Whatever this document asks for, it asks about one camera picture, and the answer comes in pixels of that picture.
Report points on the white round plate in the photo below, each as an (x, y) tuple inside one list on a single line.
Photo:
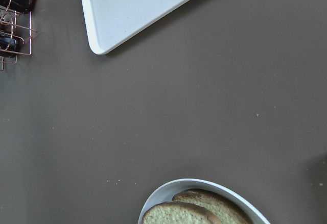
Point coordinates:
[(166, 191)]

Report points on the bread slice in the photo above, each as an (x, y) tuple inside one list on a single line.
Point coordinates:
[(179, 212), (226, 210)]

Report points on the cream rabbit tray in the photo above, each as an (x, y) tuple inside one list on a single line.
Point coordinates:
[(109, 23)]

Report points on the bread slice under egg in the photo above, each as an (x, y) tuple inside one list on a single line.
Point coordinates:
[(226, 210)]

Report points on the tea bottle upper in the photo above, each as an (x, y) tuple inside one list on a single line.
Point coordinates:
[(9, 43)]

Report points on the copper wire bottle rack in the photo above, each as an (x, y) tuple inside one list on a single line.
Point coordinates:
[(19, 25)]

